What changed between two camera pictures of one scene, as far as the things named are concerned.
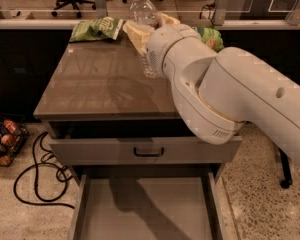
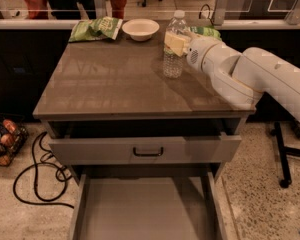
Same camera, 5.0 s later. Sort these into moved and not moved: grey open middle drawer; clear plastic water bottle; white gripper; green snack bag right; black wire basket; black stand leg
Moved: white gripper; clear plastic water bottle
Not moved: green snack bag right; grey open middle drawer; black stand leg; black wire basket
